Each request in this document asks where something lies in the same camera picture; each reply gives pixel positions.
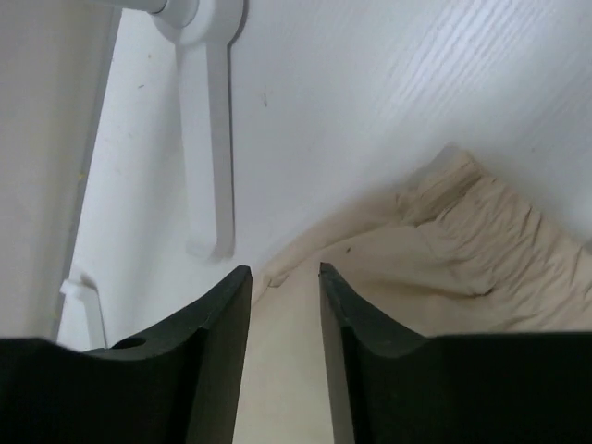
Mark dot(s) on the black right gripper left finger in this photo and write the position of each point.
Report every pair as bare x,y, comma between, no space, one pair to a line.
177,381

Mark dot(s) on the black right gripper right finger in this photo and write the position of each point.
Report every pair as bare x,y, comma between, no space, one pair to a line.
389,384

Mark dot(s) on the beige cargo trousers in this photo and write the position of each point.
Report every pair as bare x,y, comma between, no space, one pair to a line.
456,250

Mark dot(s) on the white clothes rack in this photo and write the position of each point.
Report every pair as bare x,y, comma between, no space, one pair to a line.
157,224

